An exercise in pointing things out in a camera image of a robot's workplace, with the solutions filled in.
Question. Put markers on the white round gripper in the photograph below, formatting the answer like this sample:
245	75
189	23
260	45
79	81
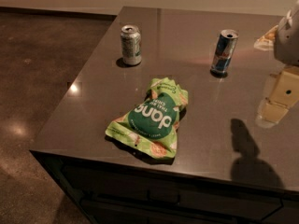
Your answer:
288	46

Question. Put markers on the blue silver Red Bull can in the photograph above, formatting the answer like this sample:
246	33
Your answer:
224	52

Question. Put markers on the white green soda can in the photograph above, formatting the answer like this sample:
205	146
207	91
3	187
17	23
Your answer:
131	44

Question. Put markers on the green chips bag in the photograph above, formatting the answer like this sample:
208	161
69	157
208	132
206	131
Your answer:
151	127

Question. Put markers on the dark cabinet under counter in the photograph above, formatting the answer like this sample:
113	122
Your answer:
108	193

